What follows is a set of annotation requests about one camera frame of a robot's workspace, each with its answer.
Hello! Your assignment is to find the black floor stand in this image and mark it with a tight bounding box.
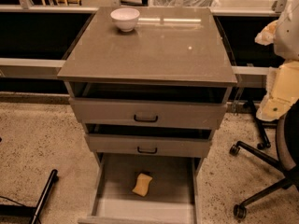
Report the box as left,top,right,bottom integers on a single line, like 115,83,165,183
0,168,60,224

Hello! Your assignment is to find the black stand leg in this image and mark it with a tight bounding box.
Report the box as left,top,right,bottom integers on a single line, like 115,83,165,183
243,99,271,150

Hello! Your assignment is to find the bottom grey drawer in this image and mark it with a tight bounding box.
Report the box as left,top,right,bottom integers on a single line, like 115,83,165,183
78,154,200,224

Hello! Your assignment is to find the grey drawer cabinet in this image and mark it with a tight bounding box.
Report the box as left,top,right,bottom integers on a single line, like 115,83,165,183
57,6,238,224

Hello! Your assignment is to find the grey metal rail frame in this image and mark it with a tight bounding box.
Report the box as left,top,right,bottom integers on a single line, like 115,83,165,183
1,0,298,87

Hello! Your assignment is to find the middle grey drawer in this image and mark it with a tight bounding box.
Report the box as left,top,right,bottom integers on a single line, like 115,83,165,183
85,134,211,158

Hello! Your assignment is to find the yellow sponge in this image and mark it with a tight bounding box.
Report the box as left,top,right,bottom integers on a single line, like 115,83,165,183
132,174,152,197

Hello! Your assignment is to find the top grey drawer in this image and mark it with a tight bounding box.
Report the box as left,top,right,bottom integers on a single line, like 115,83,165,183
69,98,227,130

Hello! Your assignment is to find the grey drawer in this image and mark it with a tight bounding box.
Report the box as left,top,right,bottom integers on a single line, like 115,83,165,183
78,154,200,224
85,134,211,158
69,98,227,130

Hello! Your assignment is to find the white ceramic bowl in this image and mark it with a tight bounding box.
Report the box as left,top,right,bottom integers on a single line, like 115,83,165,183
110,7,140,32

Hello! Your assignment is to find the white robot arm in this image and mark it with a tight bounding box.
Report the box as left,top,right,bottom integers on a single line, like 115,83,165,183
255,0,299,121

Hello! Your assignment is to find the black office chair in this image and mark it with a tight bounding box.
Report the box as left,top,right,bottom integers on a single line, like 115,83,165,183
229,101,299,219

